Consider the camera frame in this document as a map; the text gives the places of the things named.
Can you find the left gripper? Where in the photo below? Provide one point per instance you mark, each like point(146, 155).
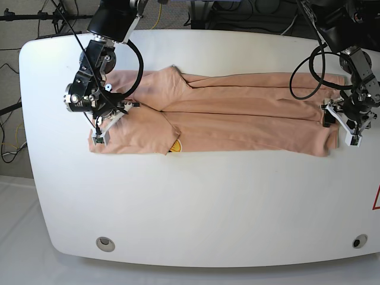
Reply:
point(354, 110)

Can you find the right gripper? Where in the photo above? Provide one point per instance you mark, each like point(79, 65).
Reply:
point(88, 94)

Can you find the peach T-shirt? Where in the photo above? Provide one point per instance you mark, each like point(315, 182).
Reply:
point(192, 113)

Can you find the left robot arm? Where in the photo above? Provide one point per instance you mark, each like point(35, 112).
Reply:
point(347, 28)

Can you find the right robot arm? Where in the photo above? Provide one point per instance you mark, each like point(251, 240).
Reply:
point(113, 22)

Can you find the black tripod stand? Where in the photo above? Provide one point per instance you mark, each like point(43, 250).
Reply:
point(55, 17)

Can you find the right table grommet hole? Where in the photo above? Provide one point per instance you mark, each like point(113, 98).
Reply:
point(360, 241)

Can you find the table grommet hole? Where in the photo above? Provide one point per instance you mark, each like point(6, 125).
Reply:
point(105, 244)
point(360, 241)

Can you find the left table grommet hole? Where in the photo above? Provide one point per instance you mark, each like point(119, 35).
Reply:
point(105, 244)

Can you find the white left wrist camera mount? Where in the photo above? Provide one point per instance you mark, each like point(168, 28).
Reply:
point(353, 135)

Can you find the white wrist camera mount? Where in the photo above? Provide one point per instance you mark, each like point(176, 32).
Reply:
point(353, 135)
point(103, 124)

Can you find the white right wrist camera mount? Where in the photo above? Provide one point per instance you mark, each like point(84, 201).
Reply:
point(103, 124)

